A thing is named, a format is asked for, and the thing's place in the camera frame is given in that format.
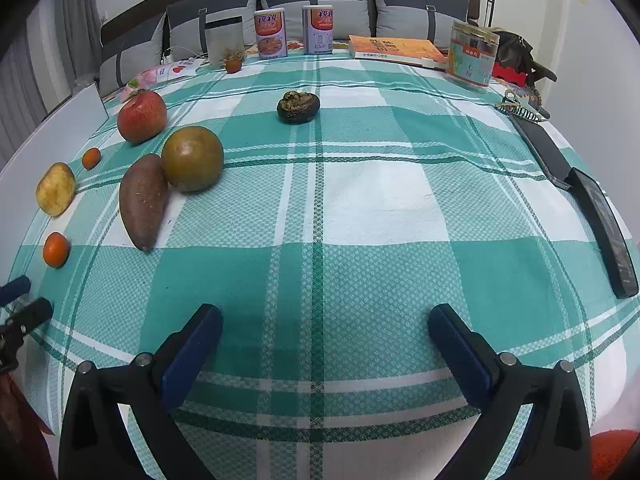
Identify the small orange tangerine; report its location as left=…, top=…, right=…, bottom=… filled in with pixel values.
left=42, top=232, right=70, bottom=269
left=81, top=148, right=102, bottom=170

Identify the purple sweet potato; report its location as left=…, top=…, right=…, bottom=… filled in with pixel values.
left=119, top=154, right=169, bottom=252

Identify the red apple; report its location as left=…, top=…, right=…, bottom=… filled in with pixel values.
left=117, top=90, right=167, bottom=144

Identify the brown round pear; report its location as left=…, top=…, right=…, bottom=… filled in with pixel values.
left=160, top=126, right=224, bottom=193

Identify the white board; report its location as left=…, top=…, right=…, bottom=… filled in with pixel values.
left=0, top=86, right=107, bottom=283

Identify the grey curtain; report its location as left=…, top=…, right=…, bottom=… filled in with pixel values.
left=1, top=0, right=101, bottom=165

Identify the pink snack packet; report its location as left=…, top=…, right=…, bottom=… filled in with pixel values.
left=119, top=58, right=207, bottom=103

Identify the green plaid tablecloth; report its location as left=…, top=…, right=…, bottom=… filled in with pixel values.
left=9, top=53, right=639, bottom=479

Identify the small red fruit with stem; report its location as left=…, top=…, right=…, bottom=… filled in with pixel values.
left=224, top=51, right=245, bottom=74

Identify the clear jar black lid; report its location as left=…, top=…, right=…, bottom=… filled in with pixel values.
left=204, top=16, right=245, bottom=67

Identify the dark dried fruit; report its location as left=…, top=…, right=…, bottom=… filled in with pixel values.
left=277, top=90, right=320, bottom=125

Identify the key bundle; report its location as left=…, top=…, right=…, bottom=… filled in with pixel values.
left=495, top=89, right=550, bottom=124

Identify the left orange food can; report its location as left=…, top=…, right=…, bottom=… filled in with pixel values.
left=254, top=8, right=288, bottom=60

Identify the orange food can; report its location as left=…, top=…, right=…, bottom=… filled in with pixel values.
left=302, top=4, right=333, bottom=55
left=254, top=8, right=288, bottom=60

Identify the orange book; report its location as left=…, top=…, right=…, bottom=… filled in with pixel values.
left=349, top=35, right=447, bottom=70

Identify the right orange food can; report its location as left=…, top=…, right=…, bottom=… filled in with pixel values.
left=302, top=4, right=333, bottom=55

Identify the grey sofa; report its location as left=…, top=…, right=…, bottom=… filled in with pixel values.
left=96, top=0, right=483, bottom=99

